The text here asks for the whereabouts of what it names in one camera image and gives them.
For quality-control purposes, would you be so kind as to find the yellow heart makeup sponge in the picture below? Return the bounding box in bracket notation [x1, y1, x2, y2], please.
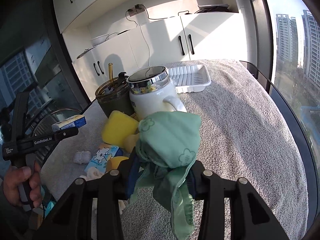
[124, 133, 139, 153]

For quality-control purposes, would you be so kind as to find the chrome mug lid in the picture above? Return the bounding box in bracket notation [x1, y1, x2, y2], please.
[127, 66, 169, 88]

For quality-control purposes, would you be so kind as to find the person's left hand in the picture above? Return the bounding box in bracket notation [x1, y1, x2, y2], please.
[3, 161, 43, 209]

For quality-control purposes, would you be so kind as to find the white power cable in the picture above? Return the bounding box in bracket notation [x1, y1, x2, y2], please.
[138, 23, 151, 68]

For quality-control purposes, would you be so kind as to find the yellow round makeup sponge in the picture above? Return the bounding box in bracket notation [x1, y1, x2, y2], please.
[106, 156, 128, 172]

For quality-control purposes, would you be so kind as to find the grey terry table cover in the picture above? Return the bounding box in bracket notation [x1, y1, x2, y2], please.
[41, 60, 309, 239]

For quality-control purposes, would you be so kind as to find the white ceramic mug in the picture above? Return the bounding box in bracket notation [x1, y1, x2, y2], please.
[130, 80, 187, 120]

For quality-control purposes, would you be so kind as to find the white cabinet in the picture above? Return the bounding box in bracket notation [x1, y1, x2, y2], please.
[53, 0, 258, 100]

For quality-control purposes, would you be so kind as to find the white plastic tray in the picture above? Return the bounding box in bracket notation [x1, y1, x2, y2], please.
[168, 64, 211, 94]

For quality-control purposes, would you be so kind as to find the amber glass straw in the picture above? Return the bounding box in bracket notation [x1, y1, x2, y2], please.
[108, 63, 114, 86]

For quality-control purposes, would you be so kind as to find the blue cartoon tissue pack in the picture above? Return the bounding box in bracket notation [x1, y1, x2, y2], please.
[85, 144, 122, 173]

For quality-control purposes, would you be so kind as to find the yellow sponge left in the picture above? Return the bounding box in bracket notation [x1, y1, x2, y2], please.
[101, 111, 139, 148]

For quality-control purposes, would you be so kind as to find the amber glass tumbler green sleeve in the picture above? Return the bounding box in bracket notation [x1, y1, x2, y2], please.
[95, 81, 135, 117]

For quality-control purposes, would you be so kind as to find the white bowl on cabinet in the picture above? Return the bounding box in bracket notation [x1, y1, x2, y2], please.
[91, 34, 108, 47]

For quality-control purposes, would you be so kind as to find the green flower cloth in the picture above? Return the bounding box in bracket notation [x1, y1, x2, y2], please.
[129, 111, 201, 239]

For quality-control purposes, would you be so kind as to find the grey woven cloth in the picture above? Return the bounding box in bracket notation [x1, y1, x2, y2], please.
[73, 151, 92, 165]

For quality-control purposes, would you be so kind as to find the yellow Vinda tissue pack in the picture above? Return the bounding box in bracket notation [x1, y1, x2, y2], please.
[52, 115, 86, 132]

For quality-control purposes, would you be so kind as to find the metal frame chair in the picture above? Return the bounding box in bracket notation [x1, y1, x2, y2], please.
[28, 108, 81, 166]

